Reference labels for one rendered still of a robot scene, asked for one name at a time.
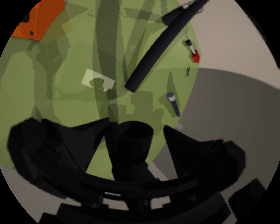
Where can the black cylindrical post with cap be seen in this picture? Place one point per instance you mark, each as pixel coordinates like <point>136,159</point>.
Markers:
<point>138,175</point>

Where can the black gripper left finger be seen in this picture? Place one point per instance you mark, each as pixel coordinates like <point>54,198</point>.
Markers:
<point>81,142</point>

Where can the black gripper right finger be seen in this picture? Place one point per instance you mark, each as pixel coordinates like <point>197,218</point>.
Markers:
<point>185,151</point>

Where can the black cylindrical pipe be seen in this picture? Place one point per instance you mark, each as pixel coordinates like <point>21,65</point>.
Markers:
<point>161,43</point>

